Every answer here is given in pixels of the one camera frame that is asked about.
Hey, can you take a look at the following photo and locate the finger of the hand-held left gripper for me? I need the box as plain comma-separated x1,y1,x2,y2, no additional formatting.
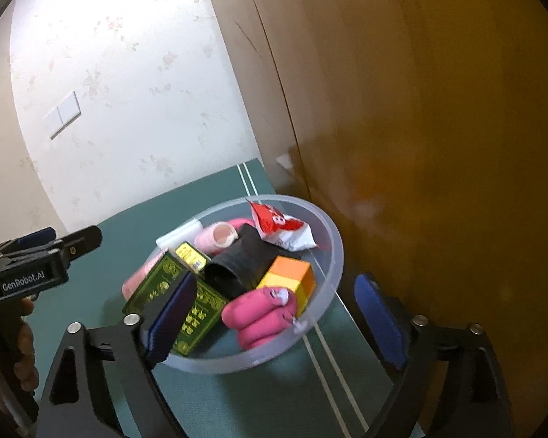
7,227,56,253
55,226,103,263

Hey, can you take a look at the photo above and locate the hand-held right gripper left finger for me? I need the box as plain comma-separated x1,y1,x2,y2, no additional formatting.
37,270,198,438

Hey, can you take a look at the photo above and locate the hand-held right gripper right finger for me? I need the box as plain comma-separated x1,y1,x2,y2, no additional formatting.
354,273,514,438

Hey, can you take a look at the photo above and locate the green cardboard box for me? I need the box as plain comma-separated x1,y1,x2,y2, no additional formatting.
122,253,230,357

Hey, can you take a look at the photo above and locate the pink hair roller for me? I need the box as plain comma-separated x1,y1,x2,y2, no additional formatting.
122,255,165,299
194,221,238,256

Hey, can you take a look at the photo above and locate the green box yellow back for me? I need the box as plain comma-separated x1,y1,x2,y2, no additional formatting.
174,242,211,272

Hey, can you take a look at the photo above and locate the pink foam hair curler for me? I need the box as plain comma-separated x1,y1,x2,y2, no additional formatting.
221,287,309,350

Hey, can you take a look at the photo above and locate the black fabric tube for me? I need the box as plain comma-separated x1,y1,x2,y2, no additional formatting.
203,223,277,301

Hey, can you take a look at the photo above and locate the clear plastic bowl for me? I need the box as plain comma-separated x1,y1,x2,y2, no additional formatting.
152,195,345,376

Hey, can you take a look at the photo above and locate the orange and yellow toy block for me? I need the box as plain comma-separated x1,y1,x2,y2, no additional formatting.
256,255,317,318

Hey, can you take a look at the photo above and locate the red snack packet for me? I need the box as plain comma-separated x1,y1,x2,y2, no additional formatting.
247,200,317,251

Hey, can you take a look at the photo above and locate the person's left hand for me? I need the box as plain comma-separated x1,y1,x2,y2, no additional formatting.
13,298,39,391

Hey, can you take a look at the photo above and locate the green table mat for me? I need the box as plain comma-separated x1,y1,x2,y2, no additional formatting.
25,157,425,438

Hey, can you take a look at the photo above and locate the wooden door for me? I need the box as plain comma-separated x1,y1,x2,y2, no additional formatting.
198,0,548,438

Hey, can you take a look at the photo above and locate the white wall switch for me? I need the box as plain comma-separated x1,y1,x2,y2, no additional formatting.
46,91,81,141

